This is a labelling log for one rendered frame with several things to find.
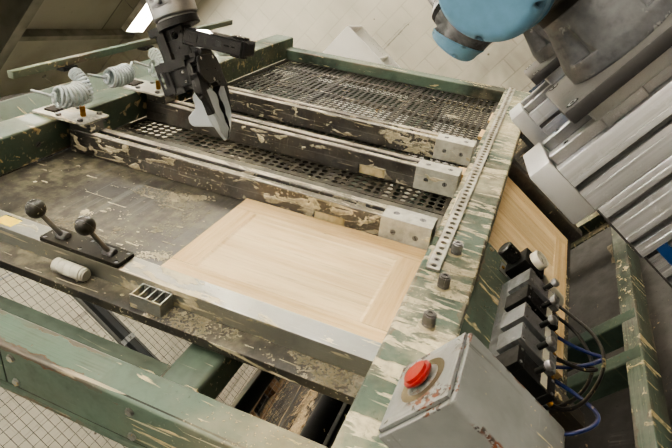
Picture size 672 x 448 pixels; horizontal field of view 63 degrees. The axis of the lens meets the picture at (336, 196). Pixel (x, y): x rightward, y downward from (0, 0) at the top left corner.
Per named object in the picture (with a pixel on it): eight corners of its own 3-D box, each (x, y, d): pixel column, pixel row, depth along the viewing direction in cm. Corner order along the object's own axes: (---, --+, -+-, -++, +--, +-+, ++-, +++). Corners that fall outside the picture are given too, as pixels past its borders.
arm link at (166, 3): (198, -14, 92) (171, -17, 85) (207, 14, 93) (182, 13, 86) (162, 1, 95) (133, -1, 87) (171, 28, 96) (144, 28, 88)
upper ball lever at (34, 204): (67, 249, 112) (31, 213, 101) (53, 244, 114) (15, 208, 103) (78, 234, 114) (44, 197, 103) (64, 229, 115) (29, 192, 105)
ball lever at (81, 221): (114, 266, 109) (82, 231, 98) (99, 260, 110) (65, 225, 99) (125, 250, 111) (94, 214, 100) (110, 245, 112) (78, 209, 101)
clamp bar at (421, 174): (452, 201, 156) (470, 121, 145) (117, 113, 190) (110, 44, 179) (459, 187, 164) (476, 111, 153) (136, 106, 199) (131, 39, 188)
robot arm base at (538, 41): (591, 12, 122) (561, -21, 121) (605, 10, 108) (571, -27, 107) (536, 61, 127) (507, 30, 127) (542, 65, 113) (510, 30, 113)
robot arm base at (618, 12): (657, 1, 76) (609, -51, 75) (696, -5, 62) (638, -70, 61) (566, 79, 81) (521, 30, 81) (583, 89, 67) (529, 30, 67)
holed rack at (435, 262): (439, 272, 115) (439, 270, 115) (425, 268, 116) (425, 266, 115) (515, 89, 253) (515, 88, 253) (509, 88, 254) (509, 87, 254)
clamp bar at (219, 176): (425, 259, 128) (444, 166, 117) (37, 144, 162) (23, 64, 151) (434, 239, 136) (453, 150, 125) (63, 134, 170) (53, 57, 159)
